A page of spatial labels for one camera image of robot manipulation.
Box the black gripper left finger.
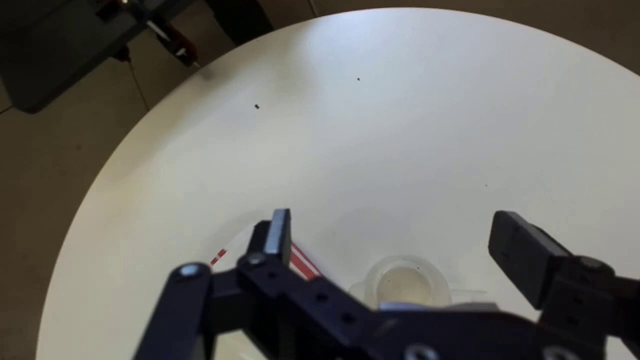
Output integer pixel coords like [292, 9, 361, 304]
[131, 205, 375, 360]

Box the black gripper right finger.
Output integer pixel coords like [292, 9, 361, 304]
[488, 208, 640, 342]

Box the clear plastic measuring jug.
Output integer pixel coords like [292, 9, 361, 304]
[348, 254, 489, 314]

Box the white towel with red stripes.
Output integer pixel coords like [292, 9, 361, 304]
[198, 227, 325, 285]

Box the black workbench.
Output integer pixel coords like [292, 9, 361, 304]
[0, 0, 149, 115]

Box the clamp with orange-red handle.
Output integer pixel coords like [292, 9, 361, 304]
[140, 9, 204, 69]

